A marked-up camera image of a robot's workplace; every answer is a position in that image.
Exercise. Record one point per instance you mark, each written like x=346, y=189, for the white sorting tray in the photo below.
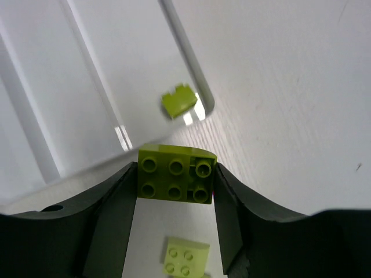
x=82, y=82

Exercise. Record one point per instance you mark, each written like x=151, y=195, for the lime green small lego brick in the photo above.
x=179, y=101

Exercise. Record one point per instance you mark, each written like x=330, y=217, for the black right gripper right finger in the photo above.
x=259, y=238

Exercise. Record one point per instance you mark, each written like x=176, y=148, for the pale green curved studded lego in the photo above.
x=185, y=258

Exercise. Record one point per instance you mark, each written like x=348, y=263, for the lime green curved studded lego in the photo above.
x=175, y=173

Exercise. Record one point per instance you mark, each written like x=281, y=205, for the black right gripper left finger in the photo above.
x=84, y=236

